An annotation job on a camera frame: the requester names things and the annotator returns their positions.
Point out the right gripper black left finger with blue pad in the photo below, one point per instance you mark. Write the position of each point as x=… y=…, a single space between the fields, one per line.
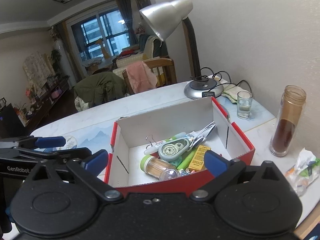
x=81 y=171

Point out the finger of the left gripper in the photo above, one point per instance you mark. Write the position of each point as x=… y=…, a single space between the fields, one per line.
x=24 y=154
x=31 y=142

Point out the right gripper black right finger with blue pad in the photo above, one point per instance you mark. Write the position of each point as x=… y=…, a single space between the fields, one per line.
x=232 y=172

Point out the mint correction tape dispenser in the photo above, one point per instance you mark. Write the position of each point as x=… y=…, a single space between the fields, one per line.
x=171 y=150

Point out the white sunglasses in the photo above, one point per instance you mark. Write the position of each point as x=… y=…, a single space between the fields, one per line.
x=203 y=134

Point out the blue mountain table mat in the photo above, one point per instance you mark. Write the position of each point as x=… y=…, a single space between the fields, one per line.
x=94 y=138

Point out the dark tv cabinet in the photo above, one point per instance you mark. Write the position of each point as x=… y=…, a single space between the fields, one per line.
x=56 y=103

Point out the yellow small box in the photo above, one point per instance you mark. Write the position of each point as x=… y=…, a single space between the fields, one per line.
x=197 y=162

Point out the blue white cream tube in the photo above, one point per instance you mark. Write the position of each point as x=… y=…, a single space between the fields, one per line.
x=191 y=136

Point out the red white cardboard box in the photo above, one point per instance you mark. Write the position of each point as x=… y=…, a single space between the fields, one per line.
x=165 y=124

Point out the toothpick jar green lid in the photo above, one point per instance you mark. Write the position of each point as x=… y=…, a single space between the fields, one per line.
x=154 y=166

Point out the olive green jacket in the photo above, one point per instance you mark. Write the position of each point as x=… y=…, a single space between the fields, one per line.
x=100 y=88

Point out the pink binder clip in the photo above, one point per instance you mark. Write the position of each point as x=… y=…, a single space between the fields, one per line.
x=153 y=144

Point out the clear glass of water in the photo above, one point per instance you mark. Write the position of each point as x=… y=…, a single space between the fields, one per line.
x=244 y=104

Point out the black power adapter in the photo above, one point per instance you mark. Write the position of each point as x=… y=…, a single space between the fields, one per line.
x=208 y=94

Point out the white green towel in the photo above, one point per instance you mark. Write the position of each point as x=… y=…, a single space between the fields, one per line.
x=231 y=92

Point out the plastic snack bag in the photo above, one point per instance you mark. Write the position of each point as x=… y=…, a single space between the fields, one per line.
x=304 y=172

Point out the wooden chair pink cloth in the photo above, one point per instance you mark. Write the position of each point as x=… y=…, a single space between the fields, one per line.
x=163 y=68

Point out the pink cloth on chair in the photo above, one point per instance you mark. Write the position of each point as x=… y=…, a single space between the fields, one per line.
x=140 y=77

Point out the brown powder glass jar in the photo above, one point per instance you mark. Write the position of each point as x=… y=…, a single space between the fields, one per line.
x=291 y=108

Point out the silver desk lamp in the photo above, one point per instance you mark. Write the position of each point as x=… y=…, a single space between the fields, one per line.
x=170 y=23

